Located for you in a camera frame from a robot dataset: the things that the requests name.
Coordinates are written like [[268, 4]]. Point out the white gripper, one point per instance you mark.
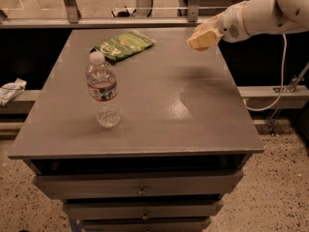
[[229, 28]]

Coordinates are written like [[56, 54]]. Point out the orange fruit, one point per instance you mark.
[[201, 48]]

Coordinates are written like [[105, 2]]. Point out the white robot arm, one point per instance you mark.
[[249, 18]]

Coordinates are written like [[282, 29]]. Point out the green jalapeno chip bag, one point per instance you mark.
[[123, 46]]

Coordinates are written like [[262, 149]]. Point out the grey drawer cabinet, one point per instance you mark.
[[182, 142]]

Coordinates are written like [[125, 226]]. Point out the clear plastic water bottle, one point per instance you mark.
[[102, 87]]

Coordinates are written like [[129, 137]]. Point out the white snack packet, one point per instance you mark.
[[11, 90]]

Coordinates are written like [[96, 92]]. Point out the grey metal rail frame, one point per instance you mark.
[[107, 13]]

